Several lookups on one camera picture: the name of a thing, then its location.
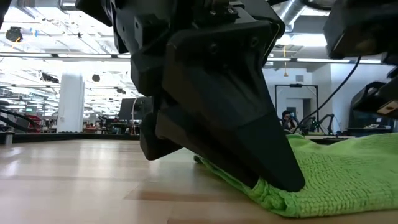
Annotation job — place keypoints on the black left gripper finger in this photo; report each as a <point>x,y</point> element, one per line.
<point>236,118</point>
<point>186,140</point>

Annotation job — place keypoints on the green microfiber towel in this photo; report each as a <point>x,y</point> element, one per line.
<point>335,177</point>

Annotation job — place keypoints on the black background robot arm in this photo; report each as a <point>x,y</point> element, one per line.
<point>323,121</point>

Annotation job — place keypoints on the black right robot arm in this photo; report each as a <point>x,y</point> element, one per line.
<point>363,28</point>

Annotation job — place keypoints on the black background screen cart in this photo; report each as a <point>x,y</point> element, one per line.
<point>363,121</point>

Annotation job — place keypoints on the person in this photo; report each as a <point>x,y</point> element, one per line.
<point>287,121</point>

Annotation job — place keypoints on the black background computer monitor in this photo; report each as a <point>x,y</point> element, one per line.
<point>129,109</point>

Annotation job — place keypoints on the white building pillar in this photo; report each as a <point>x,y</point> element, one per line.
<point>71,102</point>

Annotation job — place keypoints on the red background seat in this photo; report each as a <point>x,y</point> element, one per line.
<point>35,123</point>

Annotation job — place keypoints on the green exit sign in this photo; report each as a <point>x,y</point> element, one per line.
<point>29,109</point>

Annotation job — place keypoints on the black background gantry frame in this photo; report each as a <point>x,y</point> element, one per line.
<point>295,85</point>

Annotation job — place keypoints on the silver slanted ceiling duct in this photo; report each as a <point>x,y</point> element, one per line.
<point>289,12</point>

